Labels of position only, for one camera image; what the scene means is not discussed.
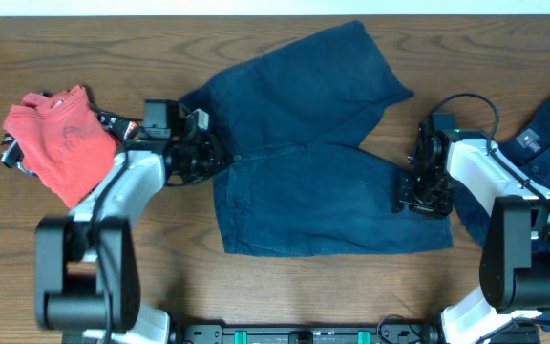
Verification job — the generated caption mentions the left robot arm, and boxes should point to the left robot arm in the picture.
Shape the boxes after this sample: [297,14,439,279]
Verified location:
[34,99,230,343]

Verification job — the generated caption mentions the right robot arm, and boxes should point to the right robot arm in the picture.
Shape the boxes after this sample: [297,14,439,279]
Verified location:
[392,113,550,343]

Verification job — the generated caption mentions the black patterned folded garment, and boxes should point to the black patterned folded garment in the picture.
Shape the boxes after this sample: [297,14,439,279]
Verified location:
[0,102,142,177]

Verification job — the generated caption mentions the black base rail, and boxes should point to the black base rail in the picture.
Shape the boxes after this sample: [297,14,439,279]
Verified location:
[168,315,445,344]

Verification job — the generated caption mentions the navy blue shorts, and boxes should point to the navy blue shorts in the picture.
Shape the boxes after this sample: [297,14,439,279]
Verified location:
[451,88,550,333]
[181,21,453,257]

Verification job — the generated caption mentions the red folded t-shirt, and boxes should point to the red folded t-shirt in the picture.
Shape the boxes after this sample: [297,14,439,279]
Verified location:
[3,85,117,208]

